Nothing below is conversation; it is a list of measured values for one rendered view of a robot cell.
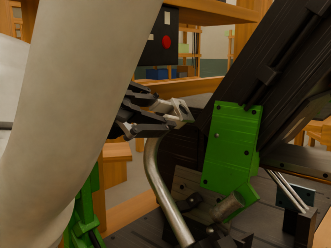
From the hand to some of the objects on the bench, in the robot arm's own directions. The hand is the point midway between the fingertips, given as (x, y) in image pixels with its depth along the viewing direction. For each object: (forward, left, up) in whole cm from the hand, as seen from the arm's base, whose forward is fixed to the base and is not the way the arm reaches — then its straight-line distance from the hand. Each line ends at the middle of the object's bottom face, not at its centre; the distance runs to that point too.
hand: (169, 114), depth 57 cm
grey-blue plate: (-19, -32, -35) cm, 52 cm away
